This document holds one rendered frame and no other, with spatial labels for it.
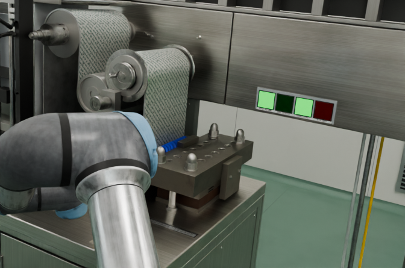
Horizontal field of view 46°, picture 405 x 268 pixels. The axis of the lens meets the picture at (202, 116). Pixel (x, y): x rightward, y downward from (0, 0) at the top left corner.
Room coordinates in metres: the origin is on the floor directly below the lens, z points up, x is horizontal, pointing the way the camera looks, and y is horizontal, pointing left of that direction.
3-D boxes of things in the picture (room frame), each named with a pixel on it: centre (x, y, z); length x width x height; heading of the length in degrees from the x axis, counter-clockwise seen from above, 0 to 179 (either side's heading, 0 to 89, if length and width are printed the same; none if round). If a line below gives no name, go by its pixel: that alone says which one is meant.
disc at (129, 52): (1.30, 0.22, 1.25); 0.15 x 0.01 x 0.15; 63
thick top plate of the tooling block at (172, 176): (1.36, -0.01, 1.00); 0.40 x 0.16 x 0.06; 153
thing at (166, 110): (1.38, 0.11, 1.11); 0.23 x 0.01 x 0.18; 153
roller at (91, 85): (1.46, 0.27, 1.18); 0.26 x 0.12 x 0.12; 153
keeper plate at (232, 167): (1.33, -0.10, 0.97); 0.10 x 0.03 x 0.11; 153
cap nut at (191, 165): (1.20, 0.02, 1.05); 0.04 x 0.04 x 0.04
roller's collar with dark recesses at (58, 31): (1.39, 0.45, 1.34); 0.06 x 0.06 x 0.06; 63
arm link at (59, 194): (1.02, 0.30, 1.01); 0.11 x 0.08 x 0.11; 114
